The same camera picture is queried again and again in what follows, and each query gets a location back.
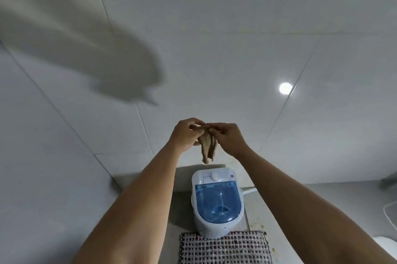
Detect person's right hand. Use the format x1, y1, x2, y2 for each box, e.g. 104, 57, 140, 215
207, 122, 251, 159

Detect person's left hand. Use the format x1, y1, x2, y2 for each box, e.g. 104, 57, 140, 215
168, 118, 206, 153

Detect brown cleaning cloth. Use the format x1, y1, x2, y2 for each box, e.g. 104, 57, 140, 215
193, 123, 220, 165

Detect white washing machine blue lid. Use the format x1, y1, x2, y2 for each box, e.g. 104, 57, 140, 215
190, 167, 245, 239

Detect person's right forearm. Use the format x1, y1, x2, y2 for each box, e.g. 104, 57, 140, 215
238, 146, 397, 264

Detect person's left forearm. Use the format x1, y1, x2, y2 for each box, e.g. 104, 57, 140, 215
73, 144, 184, 264

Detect checkered woven floor mat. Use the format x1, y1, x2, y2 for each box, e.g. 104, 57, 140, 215
179, 230, 273, 264

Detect white fan base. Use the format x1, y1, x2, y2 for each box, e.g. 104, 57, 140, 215
371, 235, 397, 252

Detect white power cable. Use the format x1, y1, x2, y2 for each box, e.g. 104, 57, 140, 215
383, 201, 397, 225

